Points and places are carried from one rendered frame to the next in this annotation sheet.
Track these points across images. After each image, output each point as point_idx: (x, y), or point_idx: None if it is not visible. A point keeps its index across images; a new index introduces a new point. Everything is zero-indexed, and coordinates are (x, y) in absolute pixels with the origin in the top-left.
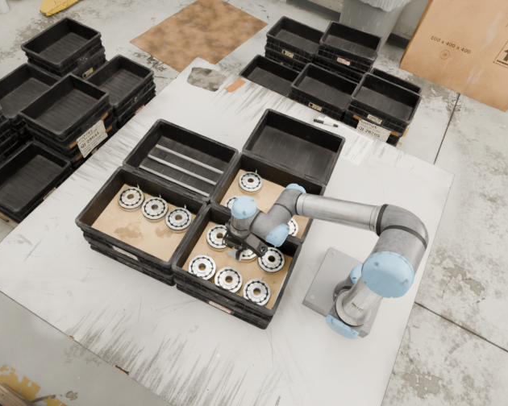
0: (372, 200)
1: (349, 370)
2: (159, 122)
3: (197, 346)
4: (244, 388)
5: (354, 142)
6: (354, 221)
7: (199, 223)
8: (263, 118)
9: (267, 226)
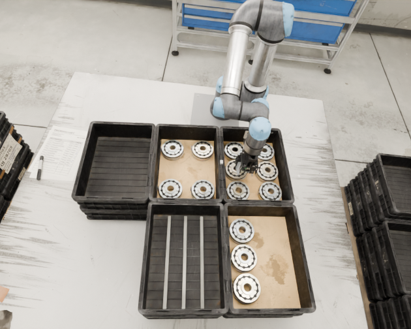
0: (126, 117)
1: None
2: (144, 309)
3: (303, 189)
4: (304, 155)
5: (60, 140)
6: (246, 47)
7: (246, 200)
8: (90, 196)
9: (265, 109)
